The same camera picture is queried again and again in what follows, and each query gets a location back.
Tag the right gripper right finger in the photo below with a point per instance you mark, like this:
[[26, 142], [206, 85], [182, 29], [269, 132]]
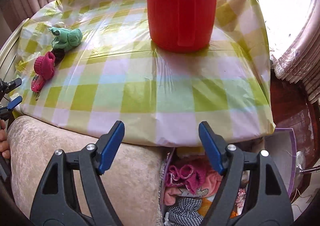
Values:
[[267, 201]]

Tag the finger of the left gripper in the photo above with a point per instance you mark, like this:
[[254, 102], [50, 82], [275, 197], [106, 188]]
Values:
[[10, 86], [5, 112]]

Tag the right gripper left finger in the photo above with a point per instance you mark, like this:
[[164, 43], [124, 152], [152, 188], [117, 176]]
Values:
[[56, 201]]

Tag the red floral white cloth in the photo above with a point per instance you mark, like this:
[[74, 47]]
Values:
[[240, 200]]

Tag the pink strawberry pouch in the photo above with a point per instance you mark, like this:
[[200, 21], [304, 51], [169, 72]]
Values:
[[36, 85]]

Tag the magenta knitted sock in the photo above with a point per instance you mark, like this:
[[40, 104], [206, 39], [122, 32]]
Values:
[[44, 66], [194, 175]]

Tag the green knitted cloth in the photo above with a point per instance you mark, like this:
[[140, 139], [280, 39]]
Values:
[[65, 39]]

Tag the black white gingham pouch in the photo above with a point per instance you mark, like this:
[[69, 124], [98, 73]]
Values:
[[184, 212]]

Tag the person left hand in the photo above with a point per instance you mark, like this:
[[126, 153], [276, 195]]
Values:
[[4, 144]]

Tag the cream carved cabinet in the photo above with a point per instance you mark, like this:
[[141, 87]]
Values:
[[9, 52]]

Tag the chrome floor lamp base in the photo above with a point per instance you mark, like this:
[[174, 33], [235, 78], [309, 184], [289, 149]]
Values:
[[301, 168]]

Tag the beige velvet armrest cushion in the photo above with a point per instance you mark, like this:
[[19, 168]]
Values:
[[132, 183]]

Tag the purple white storage box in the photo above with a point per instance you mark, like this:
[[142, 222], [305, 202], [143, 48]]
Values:
[[281, 146]]

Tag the green checked plastic tablecloth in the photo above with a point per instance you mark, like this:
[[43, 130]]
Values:
[[118, 73]]

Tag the pink curtain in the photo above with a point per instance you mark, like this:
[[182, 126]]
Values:
[[300, 62]]

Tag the red thermos jug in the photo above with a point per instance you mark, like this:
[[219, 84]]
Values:
[[181, 25]]

